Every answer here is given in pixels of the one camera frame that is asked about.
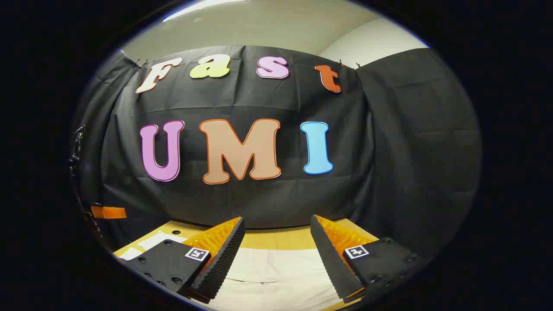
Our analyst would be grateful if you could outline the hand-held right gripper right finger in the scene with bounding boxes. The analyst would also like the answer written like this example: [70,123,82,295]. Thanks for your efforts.
[310,214,423,304]

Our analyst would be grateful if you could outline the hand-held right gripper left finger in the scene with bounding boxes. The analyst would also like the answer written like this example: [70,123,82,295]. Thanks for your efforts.
[124,216,246,303]

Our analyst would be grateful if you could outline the white jeans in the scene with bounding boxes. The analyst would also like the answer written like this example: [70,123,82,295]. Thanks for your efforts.
[119,231,346,311]

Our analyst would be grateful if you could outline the black backdrop cloth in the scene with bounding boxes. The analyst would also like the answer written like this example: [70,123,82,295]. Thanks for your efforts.
[71,44,482,255]

